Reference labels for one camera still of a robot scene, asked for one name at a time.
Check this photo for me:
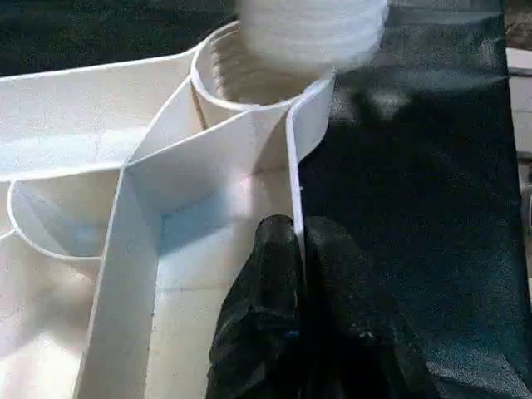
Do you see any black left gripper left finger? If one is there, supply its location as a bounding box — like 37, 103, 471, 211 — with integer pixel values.
204, 214, 305, 399

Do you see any black work mat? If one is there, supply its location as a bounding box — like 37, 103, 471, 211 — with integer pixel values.
0, 0, 532, 399

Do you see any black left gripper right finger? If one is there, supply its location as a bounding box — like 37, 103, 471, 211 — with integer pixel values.
301, 216, 443, 399

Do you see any white plastic table top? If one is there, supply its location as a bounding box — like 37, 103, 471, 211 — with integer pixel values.
0, 21, 338, 399

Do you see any white plastic table leg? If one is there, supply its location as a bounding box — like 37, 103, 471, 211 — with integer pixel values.
236, 0, 390, 77

